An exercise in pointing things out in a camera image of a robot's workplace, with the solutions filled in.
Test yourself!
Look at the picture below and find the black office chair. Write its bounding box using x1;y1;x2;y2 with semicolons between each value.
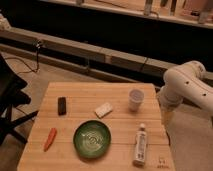
0;54;38;145

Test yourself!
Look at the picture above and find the orange carrot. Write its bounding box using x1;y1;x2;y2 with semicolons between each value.
43;128;57;152

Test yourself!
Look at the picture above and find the green ceramic plate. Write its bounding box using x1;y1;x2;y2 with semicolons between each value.
73;120;111;159

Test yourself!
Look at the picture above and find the small wooden table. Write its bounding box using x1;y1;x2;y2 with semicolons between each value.
18;82;175;171

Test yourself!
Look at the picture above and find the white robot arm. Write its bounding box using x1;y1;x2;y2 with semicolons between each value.
157;61;213;126

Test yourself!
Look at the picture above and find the black cable on floor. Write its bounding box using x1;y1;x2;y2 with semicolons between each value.
3;39;44;76

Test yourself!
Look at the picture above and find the black rectangular block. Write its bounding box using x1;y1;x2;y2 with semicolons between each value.
58;97;66;115

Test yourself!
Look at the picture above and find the white labelled bottle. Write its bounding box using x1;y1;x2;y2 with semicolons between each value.
133;123;147;166

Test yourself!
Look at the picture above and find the translucent plastic cup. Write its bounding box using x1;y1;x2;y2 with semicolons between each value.
129;89;144;111

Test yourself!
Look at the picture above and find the white sponge block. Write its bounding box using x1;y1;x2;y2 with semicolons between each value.
95;103;113;118

